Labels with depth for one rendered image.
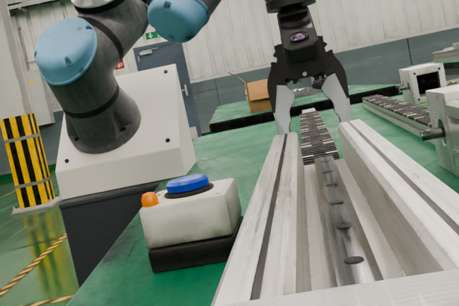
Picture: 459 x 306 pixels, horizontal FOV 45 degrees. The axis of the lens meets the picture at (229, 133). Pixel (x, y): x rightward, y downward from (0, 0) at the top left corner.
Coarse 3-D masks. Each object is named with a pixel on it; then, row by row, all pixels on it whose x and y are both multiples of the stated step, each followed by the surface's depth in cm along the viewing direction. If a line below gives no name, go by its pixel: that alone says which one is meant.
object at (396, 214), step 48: (288, 144) 53; (384, 144) 41; (288, 192) 31; (336, 192) 41; (384, 192) 29; (432, 192) 25; (240, 240) 24; (288, 240) 22; (336, 240) 30; (384, 240) 32; (432, 240) 19; (240, 288) 18; (288, 288) 17
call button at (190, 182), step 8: (184, 176) 54; (192, 176) 53; (200, 176) 52; (168, 184) 52; (176, 184) 51; (184, 184) 51; (192, 184) 51; (200, 184) 51; (168, 192) 52; (176, 192) 51
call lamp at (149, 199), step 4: (148, 192) 50; (152, 192) 50; (144, 196) 50; (148, 196) 50; (152, 196) 50; (156, 196) 50; (144, 200) 50; (148, 200) 50; (152, 200) 50; (156, 200) 50; (144, 204) 50; (148, 204) 50; (152, 204) 50
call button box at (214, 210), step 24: (192, 192) 51; (216, 192) 50; (144, 216) 50; (168, 216) 49; (192, 216) 49; (216, 216) 49; (240, 216) 56; (168, 240) 50; (192, 240) 49; (216, 240) 49; (168, 264) 50; (192, 264) 50
